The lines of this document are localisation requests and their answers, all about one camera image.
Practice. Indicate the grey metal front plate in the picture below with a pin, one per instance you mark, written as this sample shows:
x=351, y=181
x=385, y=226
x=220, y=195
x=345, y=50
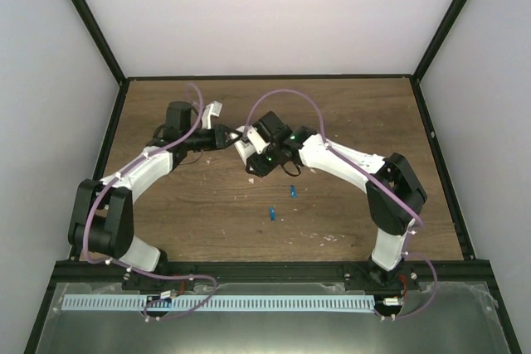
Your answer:
x=452, y=317

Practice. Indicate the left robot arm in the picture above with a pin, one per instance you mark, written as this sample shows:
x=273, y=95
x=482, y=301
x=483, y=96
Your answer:
x=102, y=220

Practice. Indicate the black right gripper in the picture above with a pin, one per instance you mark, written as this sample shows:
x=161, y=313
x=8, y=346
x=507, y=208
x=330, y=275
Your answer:
x=259, y=169

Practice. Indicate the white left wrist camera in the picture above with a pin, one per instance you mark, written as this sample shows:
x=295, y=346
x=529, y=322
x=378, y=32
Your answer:
x=211, y=111

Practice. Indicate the light blue slotted cable duct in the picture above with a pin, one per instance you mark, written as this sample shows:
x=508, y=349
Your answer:
x=220, y=303

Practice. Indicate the blue battery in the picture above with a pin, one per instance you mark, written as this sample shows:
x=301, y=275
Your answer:
x=293, y=191
x=272, y=213

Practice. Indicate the white remote control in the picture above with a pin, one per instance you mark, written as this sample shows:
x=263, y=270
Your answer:
x=244, y=146

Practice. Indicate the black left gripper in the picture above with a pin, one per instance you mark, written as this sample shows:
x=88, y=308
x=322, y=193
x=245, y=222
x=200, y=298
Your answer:
x=218, y=139

